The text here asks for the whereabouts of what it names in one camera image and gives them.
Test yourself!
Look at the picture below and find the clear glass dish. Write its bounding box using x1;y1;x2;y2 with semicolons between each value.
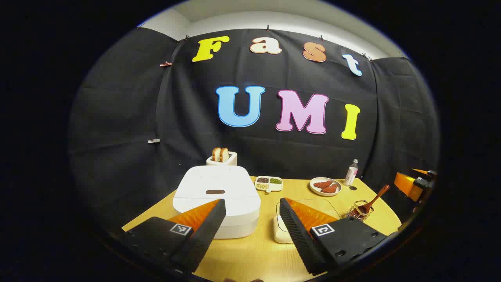
273;198;341;244

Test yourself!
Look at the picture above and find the brown wooden spoon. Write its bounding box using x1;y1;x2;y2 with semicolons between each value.
354;184;390;217

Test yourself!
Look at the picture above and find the metal wire chopstick holder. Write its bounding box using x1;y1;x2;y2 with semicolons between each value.
346;200;374;222

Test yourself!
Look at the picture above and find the white divided bean dish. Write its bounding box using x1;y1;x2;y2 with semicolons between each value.
254;176;283;193

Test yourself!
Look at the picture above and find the white toaster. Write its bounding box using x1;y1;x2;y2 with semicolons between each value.
206;151;238;166

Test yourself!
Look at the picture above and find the white rice cooker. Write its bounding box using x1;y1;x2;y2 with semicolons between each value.
173;165;261;239

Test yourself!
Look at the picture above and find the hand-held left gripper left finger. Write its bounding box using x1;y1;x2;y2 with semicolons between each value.
119;199;227;273

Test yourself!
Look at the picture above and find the clear bottle pink label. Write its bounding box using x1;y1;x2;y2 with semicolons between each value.
344;159;359;186

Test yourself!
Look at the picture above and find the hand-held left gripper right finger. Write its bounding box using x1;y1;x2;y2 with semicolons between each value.
279;197;398;275

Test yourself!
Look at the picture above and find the round white plate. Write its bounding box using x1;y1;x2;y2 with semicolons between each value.
309;177;342;197

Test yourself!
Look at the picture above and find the white rice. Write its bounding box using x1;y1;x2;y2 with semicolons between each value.
274;215;293;244

